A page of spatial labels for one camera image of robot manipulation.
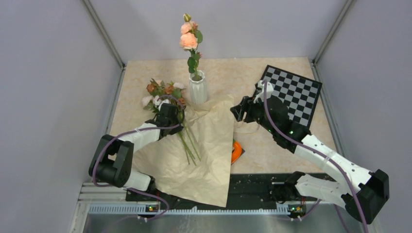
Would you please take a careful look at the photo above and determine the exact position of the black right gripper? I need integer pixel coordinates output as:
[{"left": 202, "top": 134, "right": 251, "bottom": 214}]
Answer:
[{"left": 231, "top": 94, "right": 277, "bottom": 134}]

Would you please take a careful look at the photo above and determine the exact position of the orange paper flower bouquet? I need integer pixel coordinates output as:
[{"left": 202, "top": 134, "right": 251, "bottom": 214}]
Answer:
[{"left": 132, "top": 95, "right": 234, "bottom": 207}]

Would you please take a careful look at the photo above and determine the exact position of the peach pink flower stem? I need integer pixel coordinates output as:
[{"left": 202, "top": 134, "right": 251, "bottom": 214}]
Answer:
[{"left": 179, "top": 13, "right": 203, "bottom": 82}]

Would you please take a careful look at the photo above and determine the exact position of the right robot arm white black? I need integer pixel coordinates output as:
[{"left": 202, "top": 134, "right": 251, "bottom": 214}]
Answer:
[{"left": 230, "top": 96, "right": 389, "bottom": 225}]

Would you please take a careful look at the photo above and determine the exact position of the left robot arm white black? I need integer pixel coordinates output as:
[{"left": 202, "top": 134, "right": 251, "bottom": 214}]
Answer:
[{"left": 89, "top": 103, "right": 184, "bottom": 201}]

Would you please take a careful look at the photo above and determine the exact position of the white ribbed vase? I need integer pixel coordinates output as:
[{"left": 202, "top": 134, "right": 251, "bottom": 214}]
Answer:
[{"left": 189, "top": 70, "right": 208, "bottom": 104}]

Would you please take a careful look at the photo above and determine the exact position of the artificial flower bunch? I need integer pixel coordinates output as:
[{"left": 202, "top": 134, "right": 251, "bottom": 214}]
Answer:
[{"left": 142, "top": 79, "right": 201, "bottom": 165}]

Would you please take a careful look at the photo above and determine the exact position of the black grey checkerboard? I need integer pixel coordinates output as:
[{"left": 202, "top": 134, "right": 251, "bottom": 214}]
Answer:
[{"left": 261, "top": 65, "right": 323, "bottom": 128}]

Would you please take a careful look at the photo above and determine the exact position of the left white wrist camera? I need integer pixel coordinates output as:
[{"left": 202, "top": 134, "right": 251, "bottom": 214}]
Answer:
[{"left": 154, "top": 99, "right": 170, "bottom": 110}]

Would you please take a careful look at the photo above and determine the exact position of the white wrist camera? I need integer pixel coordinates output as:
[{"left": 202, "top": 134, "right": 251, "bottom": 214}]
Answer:
[
  {"left": 253, "top": 80, "right": 274, "bottom": 103},
  {"left": 154, "top": 99, "right": 170, "bottom": 110}
]

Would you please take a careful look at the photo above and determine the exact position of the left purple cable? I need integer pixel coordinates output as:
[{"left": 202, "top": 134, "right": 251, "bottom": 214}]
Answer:
[{"left": 91, "top": 95, "right": 187, "bottom": 222}]

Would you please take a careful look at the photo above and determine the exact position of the purple cable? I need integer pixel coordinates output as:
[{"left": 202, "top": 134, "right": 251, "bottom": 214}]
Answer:
[
  {"left": 91, "top": 95, "right": 187, "bottom": 222},
  {"left": 262, "top": 80, "right": 371, "bottom": 233}
]

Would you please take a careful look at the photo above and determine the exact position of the orange plastic ring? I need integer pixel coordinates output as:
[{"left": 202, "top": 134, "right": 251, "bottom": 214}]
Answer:
[{"left": 231, "top": 141, "right": 242, "bottom": 165}]

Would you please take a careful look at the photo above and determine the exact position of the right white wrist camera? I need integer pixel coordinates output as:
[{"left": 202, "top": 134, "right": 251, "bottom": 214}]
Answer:
[{"left": 253, "top": 80, "right": 274, "bottom": 103}]

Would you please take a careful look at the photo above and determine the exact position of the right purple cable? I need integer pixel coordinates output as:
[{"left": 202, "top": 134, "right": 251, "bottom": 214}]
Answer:
[{"left": 262, "top": 80, "right": 371, "bottom": 233}]

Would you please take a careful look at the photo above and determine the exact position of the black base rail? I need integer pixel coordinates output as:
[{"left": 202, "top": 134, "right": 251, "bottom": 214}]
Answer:
[{"left": 125, "top": 173, "right": 318, "bottom": 211}]

